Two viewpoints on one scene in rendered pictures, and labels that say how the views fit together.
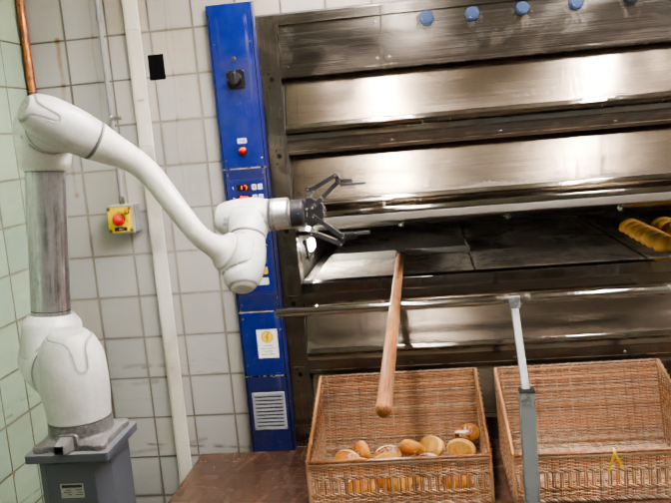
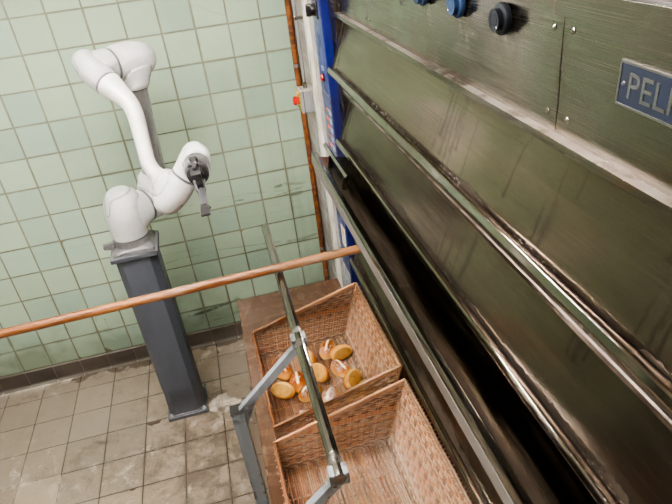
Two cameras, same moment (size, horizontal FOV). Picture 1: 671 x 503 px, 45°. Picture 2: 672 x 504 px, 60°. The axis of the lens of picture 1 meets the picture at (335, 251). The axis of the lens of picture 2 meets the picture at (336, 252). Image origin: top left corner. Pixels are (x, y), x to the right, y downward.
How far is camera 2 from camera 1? 2.80 m
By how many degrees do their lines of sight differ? 71
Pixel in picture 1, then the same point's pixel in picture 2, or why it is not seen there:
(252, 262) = (158, 198)
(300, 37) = not seen: outside the picture
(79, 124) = (85, 76)
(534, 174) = (424, 229)
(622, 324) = (467, 454)
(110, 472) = (123, 270)
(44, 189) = not seen: hidden behind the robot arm
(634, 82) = (489, 180)
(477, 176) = (400, 196)
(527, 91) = (421, 122)
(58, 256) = not seen: hidden behind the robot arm
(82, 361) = (108, 210)
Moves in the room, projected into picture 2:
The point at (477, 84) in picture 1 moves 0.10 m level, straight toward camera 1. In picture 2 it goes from (403, 87) to (363, 94)
